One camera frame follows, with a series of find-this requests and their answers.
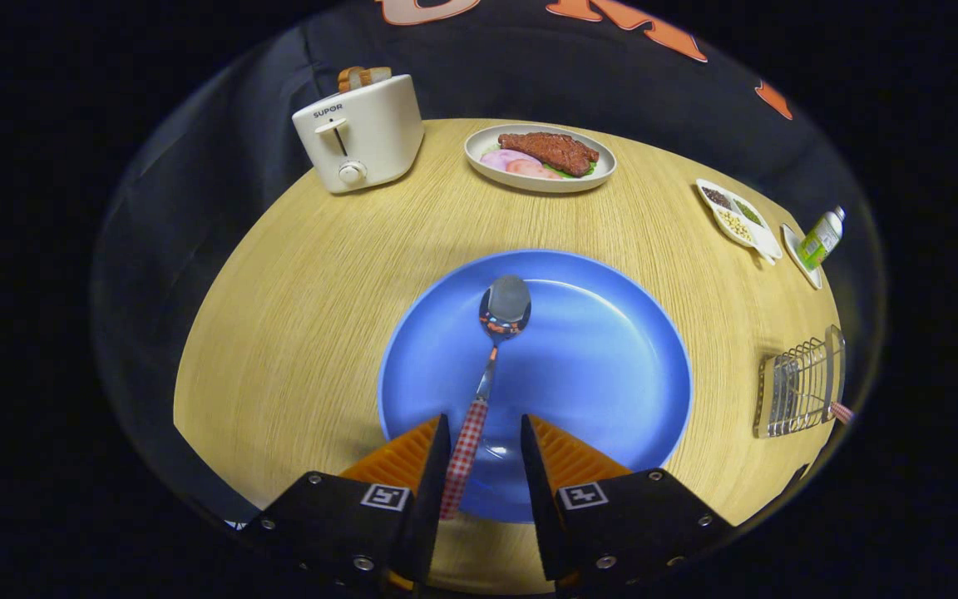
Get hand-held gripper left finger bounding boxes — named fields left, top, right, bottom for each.
left=238, top=413, right=452, bottom=593

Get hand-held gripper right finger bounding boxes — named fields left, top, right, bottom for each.
left=521, top=413, right=734, bottom=593

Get spoon with red checkered handle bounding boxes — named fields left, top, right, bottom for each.
left=439, top=275, right=532, bottom=522

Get fork with red checkered handle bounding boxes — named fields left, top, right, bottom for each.
left=778, top=379, right=855, bottom=426

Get blue round plate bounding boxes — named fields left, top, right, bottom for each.
left=378, top=250, right=694, bottom=523

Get perforated metal tray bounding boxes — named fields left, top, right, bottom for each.
left=752, top=324, right=847, bottom=439

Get oval white food plate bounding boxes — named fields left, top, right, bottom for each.
left=464, top=123, right=617, bottom=194

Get pink ham slices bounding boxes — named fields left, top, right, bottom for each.
left=480, top=149, right=563, bottom=181

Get white divided bean dish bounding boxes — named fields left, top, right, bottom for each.
left=695, top=178, right=783, bottom=265

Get brown steak piece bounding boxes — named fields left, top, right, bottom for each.
left=497, top=131, right=600, bottom=177

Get white square coaster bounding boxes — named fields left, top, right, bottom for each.
left=781, top=223, right=823, bottom=290

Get cream white toaster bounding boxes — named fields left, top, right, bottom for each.
left=292, top=73, right=426, bottom=195

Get silver bottle with green label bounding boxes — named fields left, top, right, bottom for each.
left=798, top=206, right=847, bottom=270

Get toasted bread slices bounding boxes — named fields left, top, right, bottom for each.
left=338, top=66, right=393, bottom=92

